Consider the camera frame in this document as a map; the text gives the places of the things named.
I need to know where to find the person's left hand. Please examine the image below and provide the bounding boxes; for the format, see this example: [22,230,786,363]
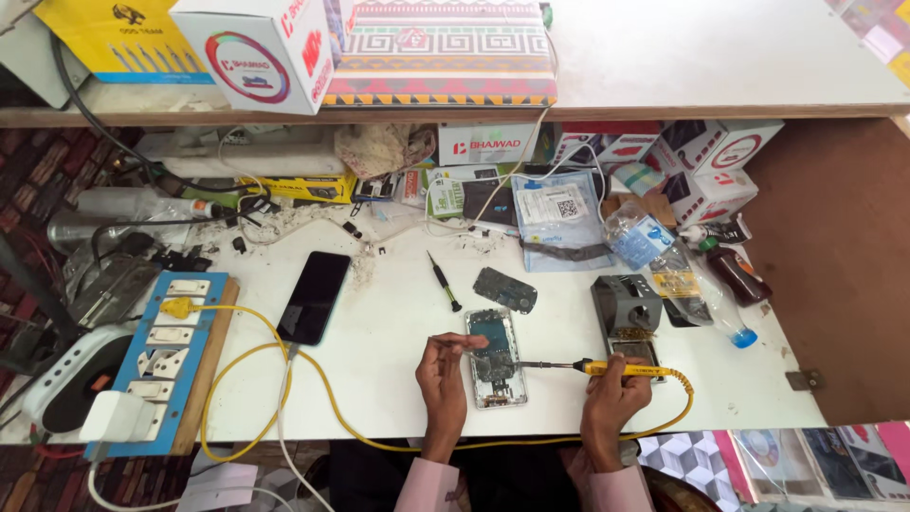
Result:
[416,332,491,446]

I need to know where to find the person's right hand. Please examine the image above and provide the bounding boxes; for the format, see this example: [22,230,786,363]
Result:
[579,353,654,474]

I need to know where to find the yellow soldering iron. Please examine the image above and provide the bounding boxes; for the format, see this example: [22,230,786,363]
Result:
[513,357,676,379]

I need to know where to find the opened phone with circuit board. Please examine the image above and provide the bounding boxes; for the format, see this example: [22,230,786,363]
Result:
[465,308,528,411]

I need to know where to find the cube pattern sheet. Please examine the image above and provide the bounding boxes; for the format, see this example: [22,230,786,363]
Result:
[636,430,742,512]

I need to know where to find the black green screwdriver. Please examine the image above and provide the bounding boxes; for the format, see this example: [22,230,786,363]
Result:
[426,250,464,314]

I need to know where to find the grey soldering iron stand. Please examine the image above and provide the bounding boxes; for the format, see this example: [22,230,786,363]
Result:
[590,273,666,384]

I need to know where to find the grey phone cover plate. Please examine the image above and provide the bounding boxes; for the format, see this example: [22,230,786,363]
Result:
[473,266,539,315]

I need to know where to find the black smartphone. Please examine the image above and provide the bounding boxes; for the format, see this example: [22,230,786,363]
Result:
[276,251,352,347]

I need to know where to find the clear plastic water bottle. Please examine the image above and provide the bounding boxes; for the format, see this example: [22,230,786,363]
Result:
[603,201,759,349]

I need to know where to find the black pouch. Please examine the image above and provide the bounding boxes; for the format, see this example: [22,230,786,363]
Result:
[463,178,520,228]

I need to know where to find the green white packet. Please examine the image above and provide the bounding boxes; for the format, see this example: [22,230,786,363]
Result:
[426,165,500,220]

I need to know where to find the dark brown bottle green cap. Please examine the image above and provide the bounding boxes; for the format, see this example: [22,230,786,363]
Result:
[700,237,774,309]

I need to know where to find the metal hinge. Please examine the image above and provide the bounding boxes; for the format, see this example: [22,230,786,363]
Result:
[785,369,826,393]

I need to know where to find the blue antistatic bag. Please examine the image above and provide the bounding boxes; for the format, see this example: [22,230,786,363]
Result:
[510,171,617,274]

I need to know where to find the row of phone covers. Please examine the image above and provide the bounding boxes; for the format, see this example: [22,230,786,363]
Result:
[731,422,910,503]

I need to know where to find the small white bottle black label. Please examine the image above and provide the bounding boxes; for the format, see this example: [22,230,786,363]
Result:
[678,213,752,250]

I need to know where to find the yellow black box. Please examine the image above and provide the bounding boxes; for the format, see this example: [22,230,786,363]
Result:
[238,173,358,206]

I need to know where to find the crumpled beige cloth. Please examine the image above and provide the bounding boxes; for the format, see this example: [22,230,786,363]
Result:
[334,124,437,181]

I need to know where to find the long white red-print box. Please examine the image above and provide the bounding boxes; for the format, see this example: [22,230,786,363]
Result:
[437,122,540,167]

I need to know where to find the white paper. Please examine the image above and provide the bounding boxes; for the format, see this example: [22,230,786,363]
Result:
[176,462,259,512]

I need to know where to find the small white red-print box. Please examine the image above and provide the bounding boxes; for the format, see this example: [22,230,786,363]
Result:
[664,168,759,228]

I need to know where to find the blue switchboard on wood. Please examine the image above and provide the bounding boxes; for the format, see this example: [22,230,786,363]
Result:
[84,270,241,459]

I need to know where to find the white box with phone picture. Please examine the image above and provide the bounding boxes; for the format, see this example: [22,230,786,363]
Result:
[551,121,663,172]

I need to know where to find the white box with red circle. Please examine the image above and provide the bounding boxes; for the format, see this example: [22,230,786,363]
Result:
[657,119,786,176]

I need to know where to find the patterned colourful box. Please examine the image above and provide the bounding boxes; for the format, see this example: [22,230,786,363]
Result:
[323,0,560,108]

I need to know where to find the white charger adapter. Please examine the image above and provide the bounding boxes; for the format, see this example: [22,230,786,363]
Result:
[79,390,147,444]

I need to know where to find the metal plate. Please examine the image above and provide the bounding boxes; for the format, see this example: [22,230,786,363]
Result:
[67,256,162,330]

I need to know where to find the white glue bottle orange cap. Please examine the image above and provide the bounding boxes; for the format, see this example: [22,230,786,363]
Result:
[76,186,222,220]

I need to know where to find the clear cylindrical bottle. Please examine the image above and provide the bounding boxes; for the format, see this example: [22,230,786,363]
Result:
[46,209,194,256]

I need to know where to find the white black rounded device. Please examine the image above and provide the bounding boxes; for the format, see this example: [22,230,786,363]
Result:
[21,323,137,435]

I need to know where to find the heap of colourful packets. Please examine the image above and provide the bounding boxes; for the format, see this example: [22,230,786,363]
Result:
[825,0,910,88]

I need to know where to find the yellow tool box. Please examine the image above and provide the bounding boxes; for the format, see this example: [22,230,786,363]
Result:
[33,0,215,85]

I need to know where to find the grey machine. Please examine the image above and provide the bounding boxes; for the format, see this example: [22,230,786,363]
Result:
[0,0,91,110]

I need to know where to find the yellow power cable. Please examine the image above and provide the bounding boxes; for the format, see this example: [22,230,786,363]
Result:
[159,296,695,463]

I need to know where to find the white charging cable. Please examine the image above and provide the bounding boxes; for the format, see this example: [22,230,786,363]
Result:
[276,343,337,512]

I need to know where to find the thin white cable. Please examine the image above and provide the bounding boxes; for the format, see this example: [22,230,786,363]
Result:
[424,28,607,239]

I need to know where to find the large white box colourful ring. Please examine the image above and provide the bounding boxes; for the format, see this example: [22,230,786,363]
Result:
[169,0,356,117]

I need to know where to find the black cable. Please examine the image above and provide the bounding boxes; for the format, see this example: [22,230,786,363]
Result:
[50,32,273,267]

